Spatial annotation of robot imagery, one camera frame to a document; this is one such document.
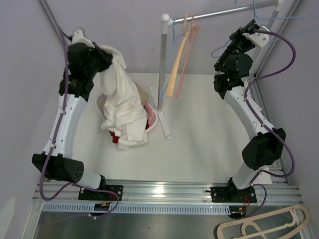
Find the beige t shirt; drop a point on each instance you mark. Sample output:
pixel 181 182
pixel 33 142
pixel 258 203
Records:
pixel 143 94

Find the pink wire hanger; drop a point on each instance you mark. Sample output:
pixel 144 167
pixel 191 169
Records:
pixel 192 37

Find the beige plastic hanger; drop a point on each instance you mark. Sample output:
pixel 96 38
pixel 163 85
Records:
pixel 172 80

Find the cream white t shirt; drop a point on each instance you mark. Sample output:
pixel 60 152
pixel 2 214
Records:
pixel 123 110

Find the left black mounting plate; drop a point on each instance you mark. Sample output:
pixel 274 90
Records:
pixel 87 195

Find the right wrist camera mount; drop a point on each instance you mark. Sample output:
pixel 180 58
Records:
pixel 258 39

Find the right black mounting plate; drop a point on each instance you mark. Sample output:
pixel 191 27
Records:
pixel 232 195

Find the red t shirt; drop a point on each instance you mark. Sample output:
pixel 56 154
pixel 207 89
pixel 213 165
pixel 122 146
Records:
pixel 115 139

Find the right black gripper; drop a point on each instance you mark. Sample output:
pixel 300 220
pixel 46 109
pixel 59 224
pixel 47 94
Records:
pixel 238 34

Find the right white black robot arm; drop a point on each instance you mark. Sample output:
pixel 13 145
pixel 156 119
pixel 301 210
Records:
pixel 264 148

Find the cream hanger on floor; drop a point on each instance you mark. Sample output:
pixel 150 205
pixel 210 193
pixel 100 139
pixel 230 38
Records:
pixel 284 223

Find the silver clothes rack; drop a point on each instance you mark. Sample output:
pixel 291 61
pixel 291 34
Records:
pixel 167 22

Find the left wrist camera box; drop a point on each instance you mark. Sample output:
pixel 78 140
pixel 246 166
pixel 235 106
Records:
pixel 78 36

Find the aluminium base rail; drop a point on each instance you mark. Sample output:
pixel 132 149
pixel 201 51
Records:
pixel 149 192

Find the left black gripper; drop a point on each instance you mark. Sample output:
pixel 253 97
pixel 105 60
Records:
pixel 106 58

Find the light blue wire hanger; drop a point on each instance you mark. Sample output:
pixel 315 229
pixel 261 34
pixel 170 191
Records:
pixel 167 63

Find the white slotted cable duct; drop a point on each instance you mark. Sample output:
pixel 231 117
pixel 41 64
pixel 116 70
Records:
pixel 139 208

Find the black mounting plate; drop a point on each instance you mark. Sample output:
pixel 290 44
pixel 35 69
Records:
pixel 232 195
pixel 87 195

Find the white perforated plastic basket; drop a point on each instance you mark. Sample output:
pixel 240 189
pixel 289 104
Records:
pixel 100 106

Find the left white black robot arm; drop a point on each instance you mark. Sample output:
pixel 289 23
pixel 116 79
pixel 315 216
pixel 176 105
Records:
pixel 55 162

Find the pink t shirt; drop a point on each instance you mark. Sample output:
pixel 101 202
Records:
pixel 150 115

